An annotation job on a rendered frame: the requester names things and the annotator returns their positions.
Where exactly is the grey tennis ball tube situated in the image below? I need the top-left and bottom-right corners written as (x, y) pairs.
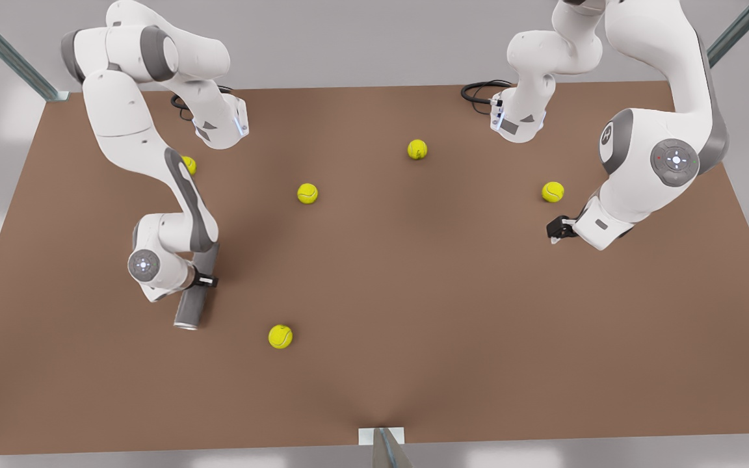
top-left (174, 242), bottom-right (221, 331)

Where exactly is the black cable loop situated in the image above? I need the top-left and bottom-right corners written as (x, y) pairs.
top-left (460, 80), bottom-right (513, 117)
top-left (171, 84), bottom-right (235, 122)

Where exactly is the silver frame post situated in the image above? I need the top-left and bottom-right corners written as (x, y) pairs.
top-left (706, 0), bottom-right (749, 70)
top-left (358, 426), bottom-right (415, 468)
top-left (0, 0), bottom-right (70, 102)

